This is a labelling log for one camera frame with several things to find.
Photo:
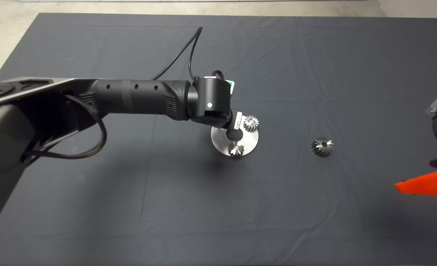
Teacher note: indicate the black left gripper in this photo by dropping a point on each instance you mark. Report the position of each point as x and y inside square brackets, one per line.
[237, 121]

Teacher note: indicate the larger steel gear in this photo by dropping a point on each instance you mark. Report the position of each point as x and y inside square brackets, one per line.
[320, 148]

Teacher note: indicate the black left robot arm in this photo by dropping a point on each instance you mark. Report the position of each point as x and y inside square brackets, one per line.
[137, 98]

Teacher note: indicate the small steel gear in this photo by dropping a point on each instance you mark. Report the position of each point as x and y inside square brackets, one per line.
[237, 150]
[251, 124]

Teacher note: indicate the round metal plate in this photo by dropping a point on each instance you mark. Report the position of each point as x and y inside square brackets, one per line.
[250, 143]

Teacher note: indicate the dark grey table cloth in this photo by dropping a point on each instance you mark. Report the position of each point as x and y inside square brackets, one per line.
[277, 203]

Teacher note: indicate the green left camera mount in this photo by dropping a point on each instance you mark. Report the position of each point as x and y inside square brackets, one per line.
[232, 88]

